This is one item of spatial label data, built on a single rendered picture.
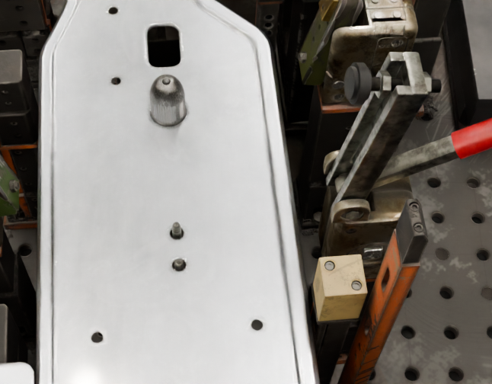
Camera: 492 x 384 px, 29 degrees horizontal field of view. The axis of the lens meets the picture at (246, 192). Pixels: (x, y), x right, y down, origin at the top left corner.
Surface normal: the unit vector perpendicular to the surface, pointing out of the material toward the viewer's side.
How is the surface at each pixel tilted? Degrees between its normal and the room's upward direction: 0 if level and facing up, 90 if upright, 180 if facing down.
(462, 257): 0
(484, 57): 4
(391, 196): 0
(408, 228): 90
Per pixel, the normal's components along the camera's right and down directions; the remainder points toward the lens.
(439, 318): 0.03, -0.49
